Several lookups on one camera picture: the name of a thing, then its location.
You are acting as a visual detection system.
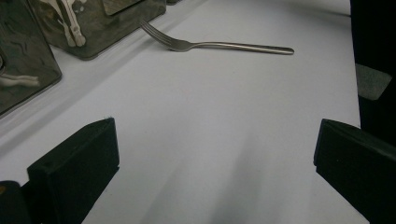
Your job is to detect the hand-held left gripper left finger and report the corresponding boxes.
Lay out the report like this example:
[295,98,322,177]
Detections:
[27,117,120,224]

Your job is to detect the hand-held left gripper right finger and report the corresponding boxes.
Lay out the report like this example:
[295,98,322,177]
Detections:
[313,118,396,224]

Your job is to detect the metal fork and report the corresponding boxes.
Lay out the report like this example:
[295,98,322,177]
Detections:
[139,20,295,56]

